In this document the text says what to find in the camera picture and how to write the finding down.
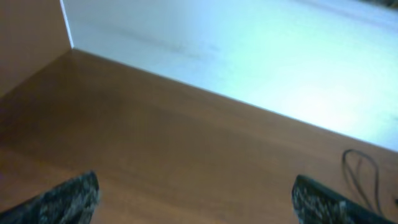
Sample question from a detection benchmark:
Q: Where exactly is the black usb cable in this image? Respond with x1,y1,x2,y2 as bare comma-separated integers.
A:
341,148,398,215

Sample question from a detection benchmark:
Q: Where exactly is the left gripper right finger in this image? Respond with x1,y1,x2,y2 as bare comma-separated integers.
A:
292,175,394,224

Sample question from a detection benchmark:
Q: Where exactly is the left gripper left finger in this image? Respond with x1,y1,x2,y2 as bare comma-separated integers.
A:
1,170,100,224

